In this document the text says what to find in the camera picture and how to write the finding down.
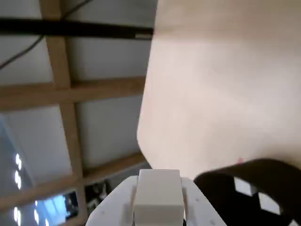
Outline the wooden lattice partition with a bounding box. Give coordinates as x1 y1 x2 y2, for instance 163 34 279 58
0 0 148 205

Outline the black bar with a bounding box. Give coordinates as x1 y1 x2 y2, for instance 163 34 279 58
0 18 155 40

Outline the black pot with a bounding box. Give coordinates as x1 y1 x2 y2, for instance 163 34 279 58
192 159 301 226

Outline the thin black cable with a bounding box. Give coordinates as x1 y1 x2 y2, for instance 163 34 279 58
0 0 95 70

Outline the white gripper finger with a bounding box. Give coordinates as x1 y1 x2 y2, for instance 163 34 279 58
180 176 228 226
86 175 139 226

